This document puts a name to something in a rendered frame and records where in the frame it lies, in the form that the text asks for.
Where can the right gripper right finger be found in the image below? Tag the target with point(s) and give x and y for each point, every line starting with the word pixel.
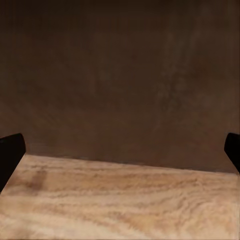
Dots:
pixel 232 149

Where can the cabinet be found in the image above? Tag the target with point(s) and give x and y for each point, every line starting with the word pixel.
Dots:
pixel 147 81

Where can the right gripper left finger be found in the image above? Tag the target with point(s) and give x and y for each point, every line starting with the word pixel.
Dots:
pixel 12 150

